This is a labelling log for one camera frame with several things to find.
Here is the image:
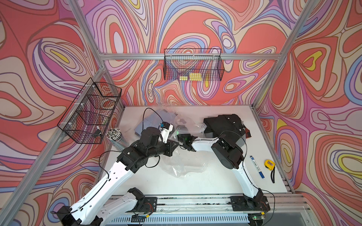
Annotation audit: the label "yellow sticky note pads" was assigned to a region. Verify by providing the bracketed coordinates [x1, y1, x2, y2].
[179, 73, 203, 82]

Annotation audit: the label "left black wire basket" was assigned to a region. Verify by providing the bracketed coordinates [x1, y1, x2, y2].
[57, 78, 122, 144]

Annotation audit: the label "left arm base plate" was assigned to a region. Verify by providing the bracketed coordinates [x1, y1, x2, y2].
[127, 197, 157, 213]

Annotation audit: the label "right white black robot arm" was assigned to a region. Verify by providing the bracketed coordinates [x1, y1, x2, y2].
[176, 131, 264, 206]

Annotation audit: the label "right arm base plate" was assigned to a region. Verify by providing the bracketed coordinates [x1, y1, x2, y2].
[228, 196, 271, 212]

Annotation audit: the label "yellow tape measure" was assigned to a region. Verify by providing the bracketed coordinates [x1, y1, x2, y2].
[264, 160, 276, 171]

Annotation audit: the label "black wire basket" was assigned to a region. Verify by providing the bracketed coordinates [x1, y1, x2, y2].
[163, 47, 225, 82]
[57, 78, 122, 144]

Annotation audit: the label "back black wire basket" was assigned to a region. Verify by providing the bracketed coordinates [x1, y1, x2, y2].
[163, 47, 225, 82]

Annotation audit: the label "black button shirt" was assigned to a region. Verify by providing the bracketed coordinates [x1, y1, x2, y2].
[203, 114, 246, 143]

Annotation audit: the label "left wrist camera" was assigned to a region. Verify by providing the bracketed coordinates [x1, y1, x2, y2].
[160, 121, 173, 144]

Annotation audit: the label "clear plastic vacuum bag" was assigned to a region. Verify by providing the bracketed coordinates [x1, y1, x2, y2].
[136, 107, 219, 178]

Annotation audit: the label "aluminium frame rail front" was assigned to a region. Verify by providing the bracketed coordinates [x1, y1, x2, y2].
[76, 193, 314, 226]

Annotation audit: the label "blue marker pen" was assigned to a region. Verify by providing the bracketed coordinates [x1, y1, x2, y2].
[250, 156, 265, 179]

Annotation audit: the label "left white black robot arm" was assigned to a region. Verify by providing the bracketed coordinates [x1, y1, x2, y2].
[55, 122, 178, 226]

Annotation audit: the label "red black plaid shirt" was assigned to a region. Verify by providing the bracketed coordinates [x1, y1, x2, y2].
[245, 128, 252, 138]

